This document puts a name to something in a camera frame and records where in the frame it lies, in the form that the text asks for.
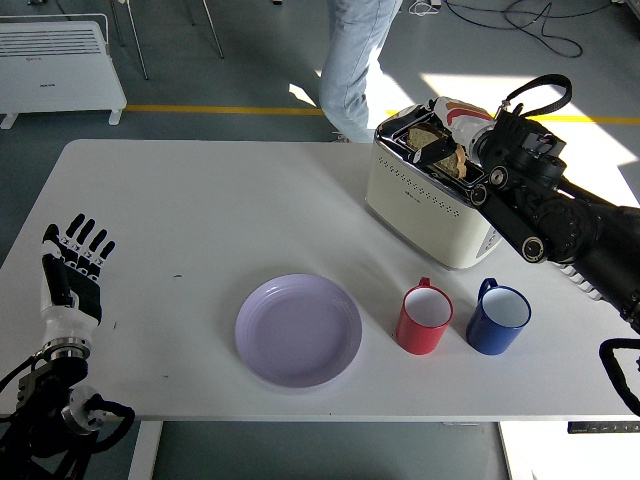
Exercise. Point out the black table control panel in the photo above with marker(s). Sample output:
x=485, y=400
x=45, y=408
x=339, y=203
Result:
x=600, y=427

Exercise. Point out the white panel heater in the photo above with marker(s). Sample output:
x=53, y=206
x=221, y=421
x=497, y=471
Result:
x=50, y=90

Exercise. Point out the red enamel mug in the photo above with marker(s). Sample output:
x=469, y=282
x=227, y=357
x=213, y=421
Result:
x=417, y=340

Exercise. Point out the bread slice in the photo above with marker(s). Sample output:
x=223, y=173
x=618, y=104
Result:
x=417, y=136

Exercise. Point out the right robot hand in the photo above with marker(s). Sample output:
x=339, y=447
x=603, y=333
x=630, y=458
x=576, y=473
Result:
x=467, y=120

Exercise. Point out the white table leg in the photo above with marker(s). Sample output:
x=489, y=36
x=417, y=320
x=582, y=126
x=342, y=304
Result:
x=505, y=450
x=145, y=450

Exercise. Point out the metal chair legs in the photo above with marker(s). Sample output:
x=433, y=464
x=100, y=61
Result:
x=137, y=45

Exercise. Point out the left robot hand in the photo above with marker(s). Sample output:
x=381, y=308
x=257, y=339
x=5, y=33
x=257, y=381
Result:
x=65, y=322

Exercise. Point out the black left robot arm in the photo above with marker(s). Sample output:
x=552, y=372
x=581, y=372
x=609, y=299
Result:
x=40, y=395

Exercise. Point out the purple plate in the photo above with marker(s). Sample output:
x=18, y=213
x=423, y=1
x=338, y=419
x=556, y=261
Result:
x=295, y=335

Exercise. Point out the blue enamel mug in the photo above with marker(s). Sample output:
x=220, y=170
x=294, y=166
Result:
x=487, y=340

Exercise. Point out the cream toaster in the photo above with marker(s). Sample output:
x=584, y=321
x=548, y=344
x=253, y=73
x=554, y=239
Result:
x=415, y=210

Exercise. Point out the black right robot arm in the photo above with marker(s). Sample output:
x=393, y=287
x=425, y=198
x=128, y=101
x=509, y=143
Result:
x=550, y=215

